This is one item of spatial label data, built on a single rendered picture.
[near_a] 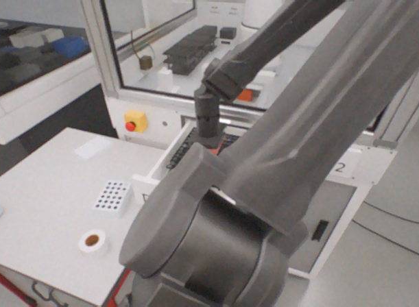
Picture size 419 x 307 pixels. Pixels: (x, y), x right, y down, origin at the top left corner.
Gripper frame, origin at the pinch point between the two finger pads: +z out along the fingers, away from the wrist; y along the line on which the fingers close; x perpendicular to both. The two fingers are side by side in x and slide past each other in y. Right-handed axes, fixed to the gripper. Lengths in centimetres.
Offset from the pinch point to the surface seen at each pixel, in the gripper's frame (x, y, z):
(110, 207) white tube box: -28.8, 12.9, 16.6
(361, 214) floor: 73, -86, 99
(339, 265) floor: 59, -43, 99
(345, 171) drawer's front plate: 38.0, -23.0, 13.6
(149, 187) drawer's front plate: -13.5, 10.4, 5.0
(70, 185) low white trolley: -50, 8, 18
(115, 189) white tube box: -30.9, 6.7, 15.5
